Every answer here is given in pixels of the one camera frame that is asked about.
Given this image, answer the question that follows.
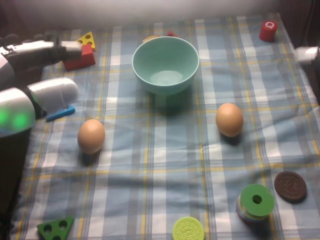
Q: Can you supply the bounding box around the teal bowl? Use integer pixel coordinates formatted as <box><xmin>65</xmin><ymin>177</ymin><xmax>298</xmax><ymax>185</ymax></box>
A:
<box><xmin>131</xmin><ymin>36</ymin><xmax>200</xmax><ymax>96</ymax></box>

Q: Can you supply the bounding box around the blue flat block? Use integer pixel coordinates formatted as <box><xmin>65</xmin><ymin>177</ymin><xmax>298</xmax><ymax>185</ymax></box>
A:
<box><xmin>45</xmin><ymin>104</ymin><xmax>76</xmax><ymax>123</ymax></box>

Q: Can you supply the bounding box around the green toy sandwich cookie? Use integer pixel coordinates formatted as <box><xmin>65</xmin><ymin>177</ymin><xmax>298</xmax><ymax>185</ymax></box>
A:
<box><xmin>171</xmin><ymin>216</ymin><xmax>206</xmax><ymax>240</ymax></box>

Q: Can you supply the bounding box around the brown toy sandwich cookie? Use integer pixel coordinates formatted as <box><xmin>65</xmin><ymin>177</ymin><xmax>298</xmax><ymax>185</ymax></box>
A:
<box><xmin>273</xmin><ymin>170</ymin><xmax>308</xmax><ymax>204</ymax></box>

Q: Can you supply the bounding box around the green triangle block with holes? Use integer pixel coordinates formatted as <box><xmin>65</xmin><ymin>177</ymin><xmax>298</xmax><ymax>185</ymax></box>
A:
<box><xmin>36</xmin><ymin>216</ymin><xmax>75</xmax><ymax>240</ymax></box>

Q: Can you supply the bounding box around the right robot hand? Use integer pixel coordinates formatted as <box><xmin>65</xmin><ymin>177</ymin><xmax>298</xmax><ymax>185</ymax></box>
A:
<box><xmin>294</xmin><ymin>45</ymin><xmax>320</xmax><ymax>65</ymax></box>

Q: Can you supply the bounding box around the tan toy biscuit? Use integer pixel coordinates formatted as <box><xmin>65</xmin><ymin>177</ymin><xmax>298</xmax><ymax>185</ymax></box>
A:
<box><xmin>141</xmin><ymin>34</ymin><xmax>159</xmax><ymax>44</ymax></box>

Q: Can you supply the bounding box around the red wooden block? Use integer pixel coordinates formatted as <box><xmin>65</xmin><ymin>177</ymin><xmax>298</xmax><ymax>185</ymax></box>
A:
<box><xmin>63</xmin><ymin>44</ymin><xmax>97</xmax><ymax>72</ymax></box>

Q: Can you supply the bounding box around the brown egg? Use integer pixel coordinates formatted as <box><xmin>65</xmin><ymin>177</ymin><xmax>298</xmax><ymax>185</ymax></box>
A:
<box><xmin>215</xmin><ymin>102</ymin><xmax>245</xmax><ymax>138</ymax></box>
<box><xmin>77</xmin><ymin>119</ymin><xmax>106</xmax><ymax>155</ymax></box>

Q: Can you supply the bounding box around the red cylinder with white letter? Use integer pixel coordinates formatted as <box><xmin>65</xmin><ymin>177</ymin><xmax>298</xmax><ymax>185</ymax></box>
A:
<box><xmin>258</xmin><ymin>20</ymin><xmax>279</xmax><ymax>42</ymax></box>

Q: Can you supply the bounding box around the blue plaid tablecloth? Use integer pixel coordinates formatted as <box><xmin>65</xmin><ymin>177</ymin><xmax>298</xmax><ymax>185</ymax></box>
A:
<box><xmin>14</xmin><ymin>14</ymin><xmax>320</xmax><ymax>240</ymax></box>

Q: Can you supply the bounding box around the yellow triangle block with holes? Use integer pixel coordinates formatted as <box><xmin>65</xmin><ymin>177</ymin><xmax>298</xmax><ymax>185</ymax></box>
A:
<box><xmin>75</xmin><ymin>31</ymin><xmax>97</xmax><ymax>52</ymax></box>

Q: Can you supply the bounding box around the stacked coloured rings toy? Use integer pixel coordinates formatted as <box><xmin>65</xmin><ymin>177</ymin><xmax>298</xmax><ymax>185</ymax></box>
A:
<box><xmin>235</xmin><ymin>183</ymin><xmax>276</xmax><ymax>225</ymax></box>

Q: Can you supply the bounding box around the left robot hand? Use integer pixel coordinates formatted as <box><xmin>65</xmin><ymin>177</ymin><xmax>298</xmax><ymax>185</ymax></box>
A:
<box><xmin>6</xmin><ymin>40</ymin><xmax>84</xmax><ymax>74</ymax></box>

